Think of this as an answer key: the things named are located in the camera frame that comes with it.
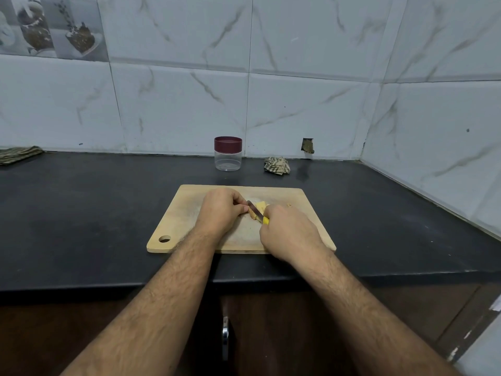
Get person's right hand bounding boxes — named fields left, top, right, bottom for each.
left=259, top=202, right=327, bottom=265

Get person's left hand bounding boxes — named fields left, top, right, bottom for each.
left=194, top=187, right=252, bottom=241

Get yellow handled knife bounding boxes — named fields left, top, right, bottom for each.
left=246, top=200, right=271, bottom=226

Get wooden cutting board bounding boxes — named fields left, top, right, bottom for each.
left=146, top=184, right=338, bottom=254

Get clear jar maroon lid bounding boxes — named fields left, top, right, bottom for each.
left=214, top=136, right=244, bottom=172

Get person's left forearm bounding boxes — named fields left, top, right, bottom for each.
left=61, top=231, right=219, bottom=376

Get person's right forearm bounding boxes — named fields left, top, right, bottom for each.
left=297, top=246, right=461, bottom=376

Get black countertop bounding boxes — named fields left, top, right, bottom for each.
left=0, top=151, right=501, bottom=292

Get crumpled patterned cloth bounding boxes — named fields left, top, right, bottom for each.
left=264, top=156, right=291, bottom=176

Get brown wooden cabinet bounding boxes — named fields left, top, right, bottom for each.
left=0, top=279, right=501, bottom=376

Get folded green cloth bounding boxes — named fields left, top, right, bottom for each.
left=0, top=145, right=45, bottom=166

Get decorative picture tiles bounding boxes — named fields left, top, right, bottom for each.
left=0, top=0, right=109, bottom=63

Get metal cabinet handle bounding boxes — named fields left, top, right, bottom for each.
left=221, top=317, right=231, bottom=362

